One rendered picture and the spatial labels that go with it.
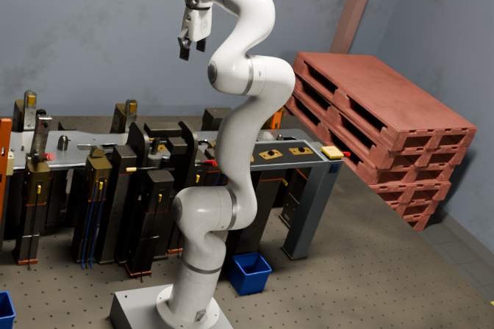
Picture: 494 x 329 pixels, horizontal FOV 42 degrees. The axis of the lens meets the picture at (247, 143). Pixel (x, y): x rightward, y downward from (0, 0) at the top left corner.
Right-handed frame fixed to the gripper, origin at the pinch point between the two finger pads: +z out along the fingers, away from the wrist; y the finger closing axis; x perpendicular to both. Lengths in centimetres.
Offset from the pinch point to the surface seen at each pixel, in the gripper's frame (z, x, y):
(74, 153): 37, 26, -24
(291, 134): 49, -16, 59
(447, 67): 81, -38, 269
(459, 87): 87, -52, 260
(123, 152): 26.5, 4.7, -26.0
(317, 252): 79, -46, 34
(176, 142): 24.9, -5.1, -12.5
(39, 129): 18, 21, -43
